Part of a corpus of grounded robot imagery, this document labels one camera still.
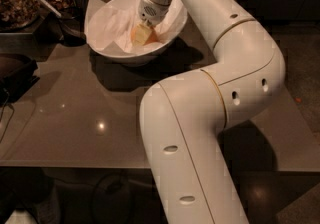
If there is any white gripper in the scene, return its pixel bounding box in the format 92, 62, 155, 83
132, 0, 169, 46

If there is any orange fruit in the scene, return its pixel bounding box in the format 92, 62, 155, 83
131, 27, 158, 45

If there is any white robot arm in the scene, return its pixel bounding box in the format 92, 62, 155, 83
139, 0, 285, 224

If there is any white ceramic bowl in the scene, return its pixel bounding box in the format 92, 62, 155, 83
84, 0, 188, 67

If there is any white paper sheet in bowl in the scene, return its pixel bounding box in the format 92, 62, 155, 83
83, 0, 188, 56

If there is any dark glass cup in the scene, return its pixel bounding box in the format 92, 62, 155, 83
58, 7, 86, 47

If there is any grey metal tray stand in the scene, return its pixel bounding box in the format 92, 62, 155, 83
0, 14, 64, 56

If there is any large glass jar of snacks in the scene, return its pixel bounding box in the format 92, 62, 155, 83
0, 0, 39, 32

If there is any black device on table edge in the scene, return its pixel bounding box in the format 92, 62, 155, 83
0, 53, 38, 105

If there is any black cable under table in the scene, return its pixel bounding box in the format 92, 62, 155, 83
90, 169, 138, 224

